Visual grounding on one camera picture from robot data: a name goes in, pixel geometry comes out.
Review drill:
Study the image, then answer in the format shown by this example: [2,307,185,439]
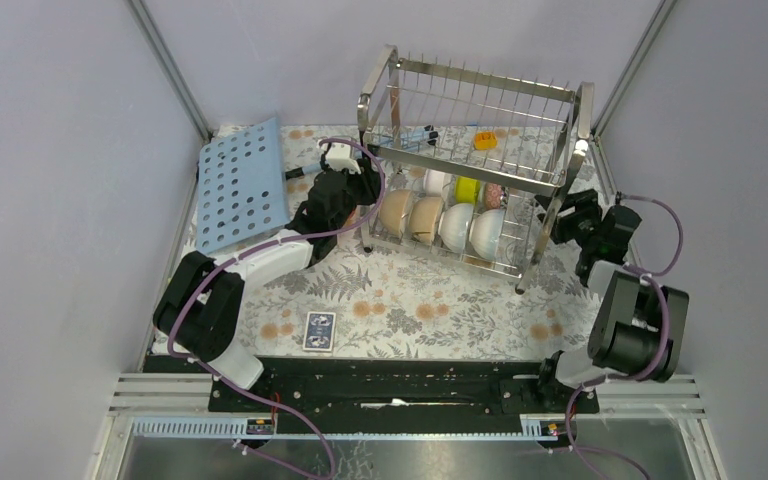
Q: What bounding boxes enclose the beige floral bowl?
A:
[378,189,415,237]
[408,196,444,245]

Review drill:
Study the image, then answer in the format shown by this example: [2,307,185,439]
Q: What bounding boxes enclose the yellow green bowl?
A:
[454,176,481,205]

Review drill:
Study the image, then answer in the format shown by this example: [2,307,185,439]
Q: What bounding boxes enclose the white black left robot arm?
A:
[152,168,384,411]

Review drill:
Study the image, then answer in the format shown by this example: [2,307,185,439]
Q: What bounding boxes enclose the light blue perforated panel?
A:
[194,117,291,255]

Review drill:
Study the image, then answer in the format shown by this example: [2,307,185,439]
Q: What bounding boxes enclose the orange plastic bowl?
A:
[343,207,360,228]

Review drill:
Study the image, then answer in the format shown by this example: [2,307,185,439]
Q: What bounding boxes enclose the beige floral bowl front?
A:
[378,189,415,237]

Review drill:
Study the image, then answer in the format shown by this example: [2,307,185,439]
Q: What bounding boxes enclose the white ribbed bowl front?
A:
[438,203,475,254]

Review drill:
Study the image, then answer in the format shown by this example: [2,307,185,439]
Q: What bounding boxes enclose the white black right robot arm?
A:
[533,190,689,412]

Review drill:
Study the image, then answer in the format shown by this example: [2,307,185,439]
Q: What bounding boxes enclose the white ribbed bowl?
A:
[438,203,475,254]
[469,209,506,262]

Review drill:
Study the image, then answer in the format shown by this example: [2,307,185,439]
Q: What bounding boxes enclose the floral patterned table mat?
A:
[152,123,644,364]

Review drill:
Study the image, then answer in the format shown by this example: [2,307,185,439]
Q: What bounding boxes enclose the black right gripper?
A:
[534,188,601,251]

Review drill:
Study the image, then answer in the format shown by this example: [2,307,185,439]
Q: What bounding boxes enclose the white ceramic bowl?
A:
[423,169,453,198]

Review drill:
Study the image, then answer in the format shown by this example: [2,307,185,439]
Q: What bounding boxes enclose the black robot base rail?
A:
[142,354,597,439]

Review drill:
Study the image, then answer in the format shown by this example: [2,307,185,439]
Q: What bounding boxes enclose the stainless steel dish rack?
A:
[357,44,595,293]

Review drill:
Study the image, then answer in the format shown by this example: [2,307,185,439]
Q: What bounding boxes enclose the small orange yellow cup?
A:
[473,131,498,151]

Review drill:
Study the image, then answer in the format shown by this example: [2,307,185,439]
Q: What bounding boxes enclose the blue playing card box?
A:
[302,312,336,352]

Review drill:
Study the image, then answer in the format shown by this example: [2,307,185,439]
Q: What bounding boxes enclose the beige floral bowl rear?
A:
[408,196,444,245]

